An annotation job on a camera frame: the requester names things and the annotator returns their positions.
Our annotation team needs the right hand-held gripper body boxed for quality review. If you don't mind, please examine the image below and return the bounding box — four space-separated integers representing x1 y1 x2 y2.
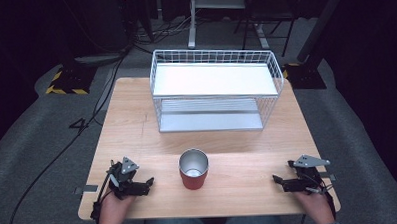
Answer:
281 153 332 197

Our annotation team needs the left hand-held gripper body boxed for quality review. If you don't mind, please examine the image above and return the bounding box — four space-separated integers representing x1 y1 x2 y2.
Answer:
106 156 149 200

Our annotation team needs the red metal cup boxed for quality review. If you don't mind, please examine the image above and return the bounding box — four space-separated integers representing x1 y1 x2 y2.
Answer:
178 148 211 192

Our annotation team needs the white wire shelf rack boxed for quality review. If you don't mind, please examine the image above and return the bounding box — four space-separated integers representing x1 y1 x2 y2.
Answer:
148 44 287 135

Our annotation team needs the person's left hand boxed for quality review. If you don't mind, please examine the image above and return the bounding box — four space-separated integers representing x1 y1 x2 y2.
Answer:
97 188 138 224

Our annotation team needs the person's right hand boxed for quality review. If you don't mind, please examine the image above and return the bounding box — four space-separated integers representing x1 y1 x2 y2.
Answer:
292 188 336 224

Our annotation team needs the grey tape strip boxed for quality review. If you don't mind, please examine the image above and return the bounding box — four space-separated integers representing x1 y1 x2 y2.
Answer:
74 184 99 196
321 170 337 183

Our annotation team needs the black yellow striped stand base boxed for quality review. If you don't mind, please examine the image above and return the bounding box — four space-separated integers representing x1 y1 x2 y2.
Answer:
282 61 328 91
44 63 99 97

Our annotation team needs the dark slanted stand pole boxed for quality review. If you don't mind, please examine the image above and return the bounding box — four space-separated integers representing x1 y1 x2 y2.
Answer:
294 0 352 64

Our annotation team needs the black chair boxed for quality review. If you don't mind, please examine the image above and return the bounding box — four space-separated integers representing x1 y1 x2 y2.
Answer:
232 0 301 60

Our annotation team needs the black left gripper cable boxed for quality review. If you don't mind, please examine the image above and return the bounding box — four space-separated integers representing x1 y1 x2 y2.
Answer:
87 170 115 224

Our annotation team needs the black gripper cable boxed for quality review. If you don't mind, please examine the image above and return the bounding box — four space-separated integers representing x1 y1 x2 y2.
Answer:
87 170 115 224
317 181 338 221

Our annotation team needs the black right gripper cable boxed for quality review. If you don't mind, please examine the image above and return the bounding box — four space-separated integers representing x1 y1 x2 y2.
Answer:
317 181 338 221

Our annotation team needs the long black floor cable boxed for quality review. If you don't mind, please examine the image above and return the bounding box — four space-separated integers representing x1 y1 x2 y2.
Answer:
0 53 133 224

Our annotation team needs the bundle of floor cables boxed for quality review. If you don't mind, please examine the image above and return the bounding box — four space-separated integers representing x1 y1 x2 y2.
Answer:
129 14 192 56

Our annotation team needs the white desk frame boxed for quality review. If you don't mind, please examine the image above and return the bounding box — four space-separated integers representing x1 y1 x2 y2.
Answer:
186 0 271 53

